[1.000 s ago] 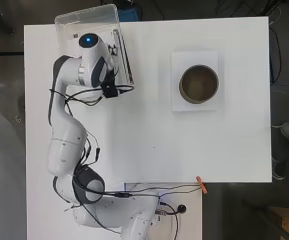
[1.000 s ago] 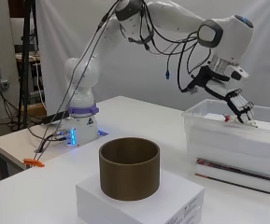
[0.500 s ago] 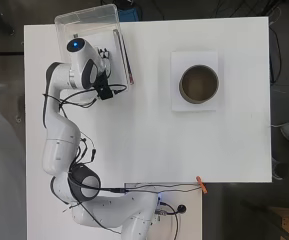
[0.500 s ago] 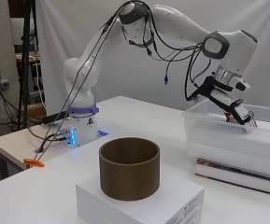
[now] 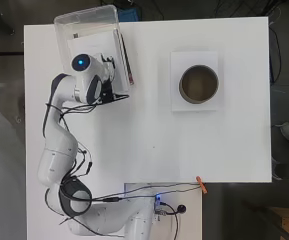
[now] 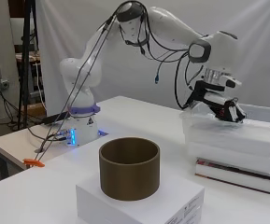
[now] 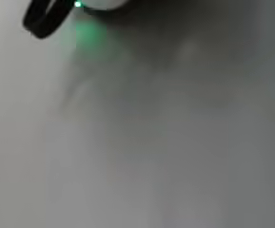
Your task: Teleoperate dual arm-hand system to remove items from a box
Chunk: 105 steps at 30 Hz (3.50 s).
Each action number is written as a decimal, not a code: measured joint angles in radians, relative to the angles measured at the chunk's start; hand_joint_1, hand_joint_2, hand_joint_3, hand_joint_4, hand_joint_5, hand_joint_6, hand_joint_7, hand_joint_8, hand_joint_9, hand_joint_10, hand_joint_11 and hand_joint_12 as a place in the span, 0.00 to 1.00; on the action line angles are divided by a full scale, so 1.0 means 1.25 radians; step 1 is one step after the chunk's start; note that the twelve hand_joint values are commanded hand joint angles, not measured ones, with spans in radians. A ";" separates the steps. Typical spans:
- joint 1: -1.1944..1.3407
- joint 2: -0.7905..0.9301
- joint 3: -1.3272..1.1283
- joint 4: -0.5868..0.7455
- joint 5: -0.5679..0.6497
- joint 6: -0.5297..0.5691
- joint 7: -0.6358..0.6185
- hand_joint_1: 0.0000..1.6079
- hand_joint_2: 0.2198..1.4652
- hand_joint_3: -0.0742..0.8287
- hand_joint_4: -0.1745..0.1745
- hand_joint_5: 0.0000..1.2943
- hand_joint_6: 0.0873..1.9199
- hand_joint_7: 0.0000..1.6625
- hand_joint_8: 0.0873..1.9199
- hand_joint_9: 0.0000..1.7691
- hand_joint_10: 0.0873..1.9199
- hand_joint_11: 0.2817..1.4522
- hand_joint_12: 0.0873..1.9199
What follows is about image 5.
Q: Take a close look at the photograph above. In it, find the orange clamp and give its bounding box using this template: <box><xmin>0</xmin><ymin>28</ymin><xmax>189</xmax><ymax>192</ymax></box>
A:
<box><xmin>195</xmin><ymin>175</ymin><xmax>209</xmax><ymax>195</ymax></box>

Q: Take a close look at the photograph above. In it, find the black floor cable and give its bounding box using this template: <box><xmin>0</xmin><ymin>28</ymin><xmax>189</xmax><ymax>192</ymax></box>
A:
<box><xmin>267</xmin><ymin>4</ymin><xmax>283</xmax><ymax>85</ymax></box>

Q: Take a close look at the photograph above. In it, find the clear plastic box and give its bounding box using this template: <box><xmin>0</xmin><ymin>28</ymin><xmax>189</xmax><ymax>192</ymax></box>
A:
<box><xmin>53</xmin><ymin>4</ymin><xmax>132</xmax><ymax>96</ymax></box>

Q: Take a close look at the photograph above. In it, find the brown round tub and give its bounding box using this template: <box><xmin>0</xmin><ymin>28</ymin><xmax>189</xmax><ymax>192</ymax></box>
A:
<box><xmin>178</xmin><ymin>64</ymin><xmax>220</xmax><ymax>105</ymax></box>

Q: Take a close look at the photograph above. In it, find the black base cable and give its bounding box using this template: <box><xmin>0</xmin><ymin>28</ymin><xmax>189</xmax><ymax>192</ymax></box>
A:
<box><xmin>92</xmin><ymin>182</ymin><xmax>203</xmax><ymax>203</ymax></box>

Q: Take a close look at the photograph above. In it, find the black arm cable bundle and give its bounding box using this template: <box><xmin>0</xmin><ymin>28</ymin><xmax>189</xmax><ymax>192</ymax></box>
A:
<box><xmin>42</xmin><ymin>94</ymin><xmax>131</xmax><ymax>228</ymax></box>

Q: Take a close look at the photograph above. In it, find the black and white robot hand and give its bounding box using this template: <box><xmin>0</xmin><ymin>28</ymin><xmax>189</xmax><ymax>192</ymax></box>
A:
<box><xmin>98</xmin><ymin>53</ymin><xmax>118</xmax><ymax>104</ymax></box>

